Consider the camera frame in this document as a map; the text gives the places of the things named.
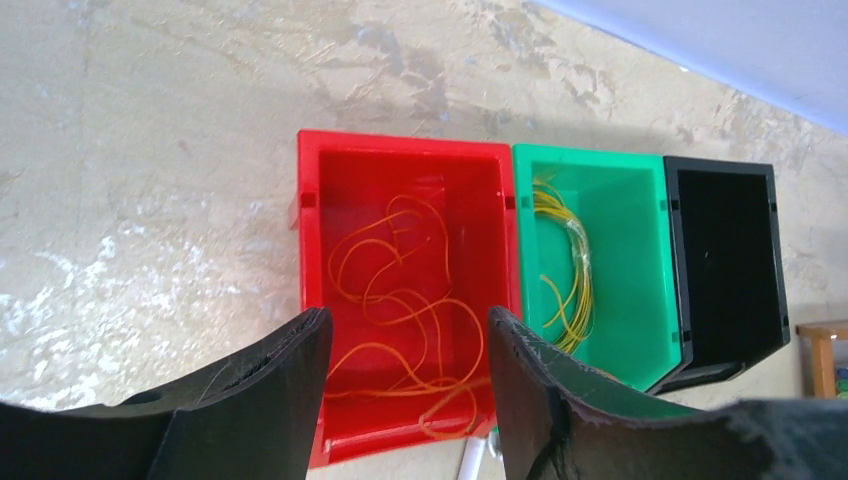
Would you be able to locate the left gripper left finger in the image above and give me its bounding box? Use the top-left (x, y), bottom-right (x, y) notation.
top-left (1, 308), bottom-right (333, 479)

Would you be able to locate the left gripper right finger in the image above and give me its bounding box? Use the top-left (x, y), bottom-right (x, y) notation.
top-left (488, 307), bottom-right (847, 479)

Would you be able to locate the orange cable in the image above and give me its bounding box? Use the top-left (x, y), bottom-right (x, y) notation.
top-left (323, 193), bottom-right (495, 442)

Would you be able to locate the white marker orange cap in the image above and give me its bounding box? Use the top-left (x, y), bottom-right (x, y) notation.
top-left (456, 437), bottom-right (487, 480)

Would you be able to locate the red plastic bin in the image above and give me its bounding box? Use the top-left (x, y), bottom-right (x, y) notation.
top-left (295, 130), bottom-right (521, 468)

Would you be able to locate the green plastic bin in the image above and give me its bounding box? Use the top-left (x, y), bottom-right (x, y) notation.
top-left (513, 144), bottom-right (683, 392)

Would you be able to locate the black plastic bin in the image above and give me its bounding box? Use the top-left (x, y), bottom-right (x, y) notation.
top-left (654, 156), bottom-right (791, 393)

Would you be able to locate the wooden shelf rack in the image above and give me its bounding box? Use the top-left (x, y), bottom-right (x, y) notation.
top-left (796, 320), bottom-right (847, 399)

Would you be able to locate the coiled yellow cable in bin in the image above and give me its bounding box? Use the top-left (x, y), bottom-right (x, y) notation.
top-left (531, 177), bottom-right (596, 356)

